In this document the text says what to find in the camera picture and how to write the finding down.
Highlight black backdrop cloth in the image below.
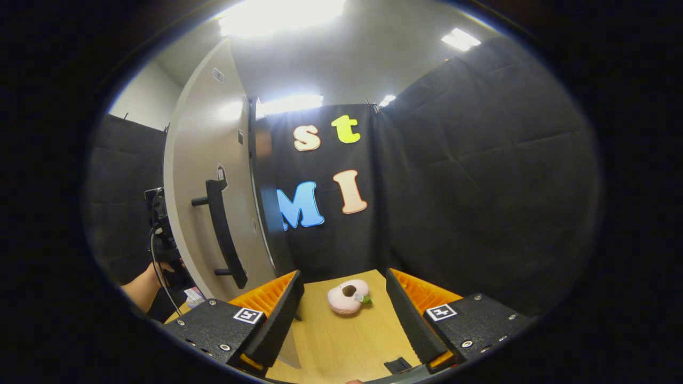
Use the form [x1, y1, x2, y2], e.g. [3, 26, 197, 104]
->
[85, 35, 601, 321]

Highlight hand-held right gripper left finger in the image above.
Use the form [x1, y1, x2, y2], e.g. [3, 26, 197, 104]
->
[163, 270, 305, 378]

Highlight white cabinet door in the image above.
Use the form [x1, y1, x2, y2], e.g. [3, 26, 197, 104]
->
[163, 37, 302, 370]

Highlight pink plush toy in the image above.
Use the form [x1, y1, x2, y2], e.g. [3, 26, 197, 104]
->
[327, 279, 373, 315]

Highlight black cable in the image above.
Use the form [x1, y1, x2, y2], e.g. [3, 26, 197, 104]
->
[148, 227, 182, 316]

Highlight black cabinet door handle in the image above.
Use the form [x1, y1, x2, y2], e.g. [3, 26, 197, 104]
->
[191, 179, 249, 290]

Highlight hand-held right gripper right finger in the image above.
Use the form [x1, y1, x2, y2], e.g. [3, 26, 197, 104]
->
[385, 268, 534, 374]

